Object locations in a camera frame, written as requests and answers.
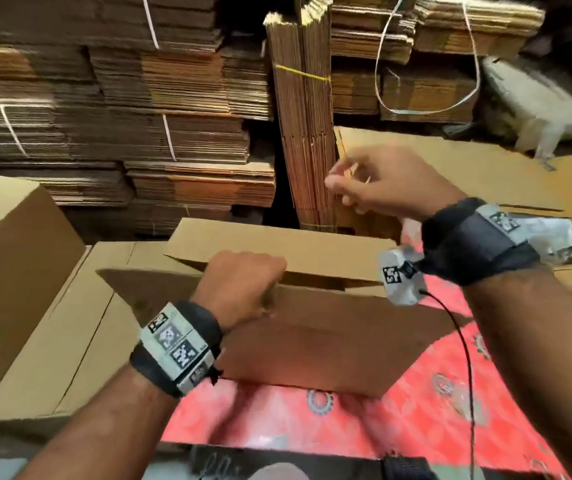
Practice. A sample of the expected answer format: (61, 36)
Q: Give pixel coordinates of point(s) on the person's left hand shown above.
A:
(236, 290)

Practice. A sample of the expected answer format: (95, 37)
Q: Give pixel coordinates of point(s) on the person's right hand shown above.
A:
(396, 185)

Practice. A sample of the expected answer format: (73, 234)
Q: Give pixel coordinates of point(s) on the small brown cardboard box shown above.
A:
(496, 165)

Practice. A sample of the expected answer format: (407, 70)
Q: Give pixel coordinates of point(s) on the yellow-tied cardboard bundle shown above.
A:
(301, 115)

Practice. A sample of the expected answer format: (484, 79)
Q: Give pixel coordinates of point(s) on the wall of cardboard stacks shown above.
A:
(116, 95)

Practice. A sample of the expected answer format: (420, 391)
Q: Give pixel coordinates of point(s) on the person's left forearm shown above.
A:
(86, 435)

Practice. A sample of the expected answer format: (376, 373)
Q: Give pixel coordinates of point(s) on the person's right forearm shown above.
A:
(546, 365)

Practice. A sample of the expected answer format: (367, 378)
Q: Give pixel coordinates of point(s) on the white plastic sack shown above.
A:
(546, 100)

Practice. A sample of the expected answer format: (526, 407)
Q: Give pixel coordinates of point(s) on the red patterned table cloth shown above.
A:
(416, 425)

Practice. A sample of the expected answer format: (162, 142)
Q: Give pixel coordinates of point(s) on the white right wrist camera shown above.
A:
(401, 275)

